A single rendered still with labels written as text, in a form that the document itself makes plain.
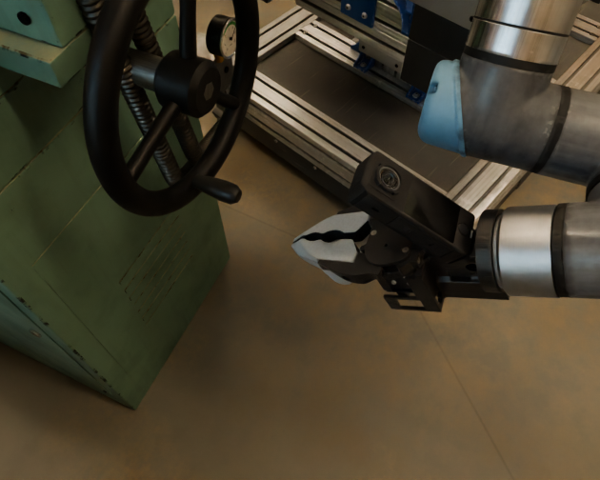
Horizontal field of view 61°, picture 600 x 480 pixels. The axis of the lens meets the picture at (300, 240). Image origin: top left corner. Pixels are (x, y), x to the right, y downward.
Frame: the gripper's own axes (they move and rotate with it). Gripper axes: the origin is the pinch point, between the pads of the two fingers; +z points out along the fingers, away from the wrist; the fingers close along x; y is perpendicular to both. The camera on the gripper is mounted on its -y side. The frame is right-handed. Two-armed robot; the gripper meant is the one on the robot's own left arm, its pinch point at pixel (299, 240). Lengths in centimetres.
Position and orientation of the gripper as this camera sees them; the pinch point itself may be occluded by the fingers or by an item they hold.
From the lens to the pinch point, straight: 53.7
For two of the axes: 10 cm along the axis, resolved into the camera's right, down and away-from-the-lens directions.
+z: -8.1, 0.2, 5.9
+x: 3.4, -8.0, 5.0
